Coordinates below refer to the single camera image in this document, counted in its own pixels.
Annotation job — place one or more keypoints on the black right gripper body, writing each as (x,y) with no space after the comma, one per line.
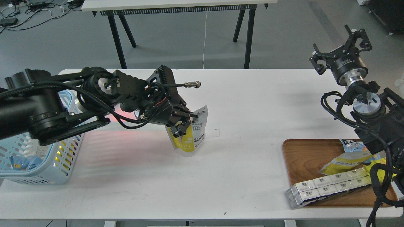
(345,64)

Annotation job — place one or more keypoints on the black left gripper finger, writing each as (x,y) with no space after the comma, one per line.
(184,114)
(180,129)

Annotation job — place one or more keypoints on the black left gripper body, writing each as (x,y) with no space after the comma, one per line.
(155,98)

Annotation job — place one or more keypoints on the yellow bean snack pouch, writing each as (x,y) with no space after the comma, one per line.
(195,134)

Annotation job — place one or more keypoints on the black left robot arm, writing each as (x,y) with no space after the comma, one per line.
(52,108)

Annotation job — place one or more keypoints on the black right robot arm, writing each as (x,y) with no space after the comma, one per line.
(377,118)

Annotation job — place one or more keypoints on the yellow white snack pouch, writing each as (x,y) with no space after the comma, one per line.
(343,163)

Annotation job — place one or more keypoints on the white snack bag in basket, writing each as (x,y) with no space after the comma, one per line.
(34,149)

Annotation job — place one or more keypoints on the white boxed snack pack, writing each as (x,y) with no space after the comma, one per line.
(306,192)

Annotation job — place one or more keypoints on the light blue plastic basket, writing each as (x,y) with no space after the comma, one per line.
(58,165)

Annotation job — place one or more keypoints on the blue snack bag in basket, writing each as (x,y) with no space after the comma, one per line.
(22,163)

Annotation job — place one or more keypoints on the background black leg table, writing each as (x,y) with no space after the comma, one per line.
(120,8)

